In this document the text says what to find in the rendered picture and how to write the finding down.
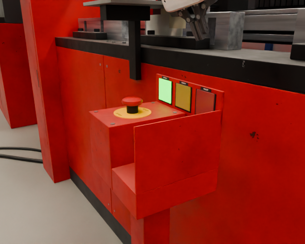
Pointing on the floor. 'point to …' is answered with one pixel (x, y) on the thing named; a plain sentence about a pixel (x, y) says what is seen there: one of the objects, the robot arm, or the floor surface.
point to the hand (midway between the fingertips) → (199, 28)
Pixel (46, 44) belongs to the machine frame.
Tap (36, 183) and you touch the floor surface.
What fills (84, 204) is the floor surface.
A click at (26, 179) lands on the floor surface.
